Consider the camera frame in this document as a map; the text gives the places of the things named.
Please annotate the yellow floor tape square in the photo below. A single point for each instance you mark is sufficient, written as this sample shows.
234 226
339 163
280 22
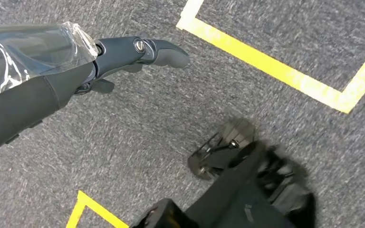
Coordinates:
264 62
103 212

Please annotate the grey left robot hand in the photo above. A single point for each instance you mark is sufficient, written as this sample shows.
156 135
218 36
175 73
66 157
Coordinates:
28 107

